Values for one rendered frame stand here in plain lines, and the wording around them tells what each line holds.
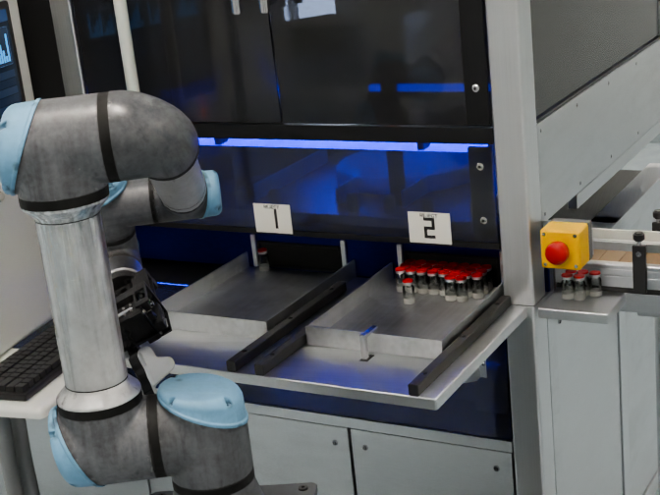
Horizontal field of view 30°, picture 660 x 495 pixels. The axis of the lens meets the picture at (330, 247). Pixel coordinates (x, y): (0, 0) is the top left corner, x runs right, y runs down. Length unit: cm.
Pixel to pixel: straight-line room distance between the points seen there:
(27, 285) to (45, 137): 109
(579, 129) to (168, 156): 107
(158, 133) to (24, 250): 108
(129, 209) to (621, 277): 90
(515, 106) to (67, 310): 89
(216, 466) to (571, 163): 102
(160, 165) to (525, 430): 104
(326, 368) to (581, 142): 73
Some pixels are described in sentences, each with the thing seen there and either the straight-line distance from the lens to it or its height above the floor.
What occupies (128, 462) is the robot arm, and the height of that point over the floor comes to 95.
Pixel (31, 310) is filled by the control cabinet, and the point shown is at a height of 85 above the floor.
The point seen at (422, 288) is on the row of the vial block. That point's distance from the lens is 234.
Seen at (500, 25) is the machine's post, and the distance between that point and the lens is 213.
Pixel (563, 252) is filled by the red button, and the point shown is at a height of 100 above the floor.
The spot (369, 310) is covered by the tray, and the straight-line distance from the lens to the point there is 228.
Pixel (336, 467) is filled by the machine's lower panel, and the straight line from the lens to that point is 260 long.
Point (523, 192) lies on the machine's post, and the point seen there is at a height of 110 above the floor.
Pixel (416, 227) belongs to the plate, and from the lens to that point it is 229.
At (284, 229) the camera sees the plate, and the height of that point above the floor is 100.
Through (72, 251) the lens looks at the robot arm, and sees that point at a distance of 161.
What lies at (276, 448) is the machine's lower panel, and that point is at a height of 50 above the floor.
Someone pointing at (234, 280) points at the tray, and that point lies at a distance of 253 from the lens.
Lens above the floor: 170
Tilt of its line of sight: 18 degrees down
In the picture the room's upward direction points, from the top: 6 degrees counter-clockwise
